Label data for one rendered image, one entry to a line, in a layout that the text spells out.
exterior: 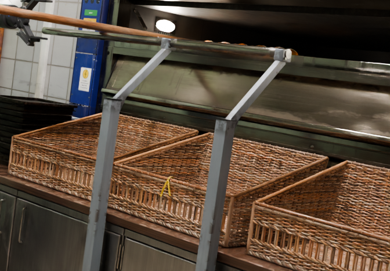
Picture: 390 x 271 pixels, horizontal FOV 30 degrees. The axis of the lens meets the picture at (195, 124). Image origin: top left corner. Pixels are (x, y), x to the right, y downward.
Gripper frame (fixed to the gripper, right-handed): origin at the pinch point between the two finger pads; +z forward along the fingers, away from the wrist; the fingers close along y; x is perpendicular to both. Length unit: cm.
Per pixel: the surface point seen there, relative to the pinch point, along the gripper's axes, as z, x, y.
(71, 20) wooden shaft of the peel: 9.5, -4.2, -0.8
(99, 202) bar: 47, 4, 57
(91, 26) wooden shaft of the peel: 9.6, -13.9, -0.2
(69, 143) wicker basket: -20, -34, 47
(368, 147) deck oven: 106, -55, 27
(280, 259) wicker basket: 111, -7, 59
